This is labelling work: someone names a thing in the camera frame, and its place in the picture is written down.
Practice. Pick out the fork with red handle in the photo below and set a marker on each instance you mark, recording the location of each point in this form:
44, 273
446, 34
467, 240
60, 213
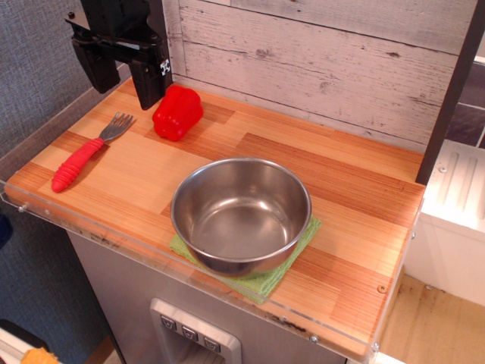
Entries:
69, 170

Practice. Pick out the red plastic bell pepper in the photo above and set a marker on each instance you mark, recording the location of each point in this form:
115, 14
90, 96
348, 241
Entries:
180, 110

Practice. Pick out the yellow object at corner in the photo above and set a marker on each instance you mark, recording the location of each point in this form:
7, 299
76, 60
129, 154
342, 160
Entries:
39, 356

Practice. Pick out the green folded towel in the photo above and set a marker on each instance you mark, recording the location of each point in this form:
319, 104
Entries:
256, 289

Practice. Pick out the silver dispenser panel with buttons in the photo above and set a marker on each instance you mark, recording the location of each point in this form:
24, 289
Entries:
185, 338

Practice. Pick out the stainless steel bowl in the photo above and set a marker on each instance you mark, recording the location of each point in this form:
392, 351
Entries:
241, 217

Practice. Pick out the dark right cabinet post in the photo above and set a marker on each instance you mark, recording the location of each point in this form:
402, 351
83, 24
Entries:
457, 83

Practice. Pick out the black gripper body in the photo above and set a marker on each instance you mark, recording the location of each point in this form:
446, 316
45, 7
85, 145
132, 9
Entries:
120, 28

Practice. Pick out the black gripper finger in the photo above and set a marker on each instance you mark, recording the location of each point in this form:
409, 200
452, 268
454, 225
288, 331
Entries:
100, 68
149, 83

